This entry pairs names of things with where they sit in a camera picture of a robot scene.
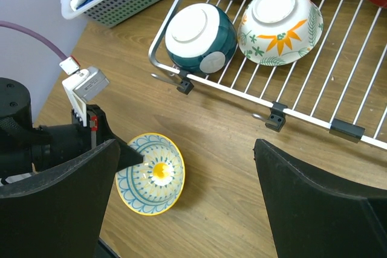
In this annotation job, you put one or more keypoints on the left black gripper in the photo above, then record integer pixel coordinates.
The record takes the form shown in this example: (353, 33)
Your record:
(72, 140)

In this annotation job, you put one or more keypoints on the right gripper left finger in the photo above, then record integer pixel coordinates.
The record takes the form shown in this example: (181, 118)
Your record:
(59, 212)

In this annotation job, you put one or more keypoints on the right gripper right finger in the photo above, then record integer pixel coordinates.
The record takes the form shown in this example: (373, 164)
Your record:
(313, 213)

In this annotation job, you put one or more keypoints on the yellow blue patterned bowl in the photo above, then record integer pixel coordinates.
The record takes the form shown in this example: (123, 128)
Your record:
(155, 185)

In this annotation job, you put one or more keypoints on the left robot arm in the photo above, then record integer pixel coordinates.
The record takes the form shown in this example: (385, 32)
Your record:
(25, 148)

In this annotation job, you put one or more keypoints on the teal and white bowl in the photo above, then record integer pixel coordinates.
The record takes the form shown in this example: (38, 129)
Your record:
(201, 39)

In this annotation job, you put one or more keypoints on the metal wire dish rack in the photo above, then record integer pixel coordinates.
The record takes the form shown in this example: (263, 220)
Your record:
(337, 89)

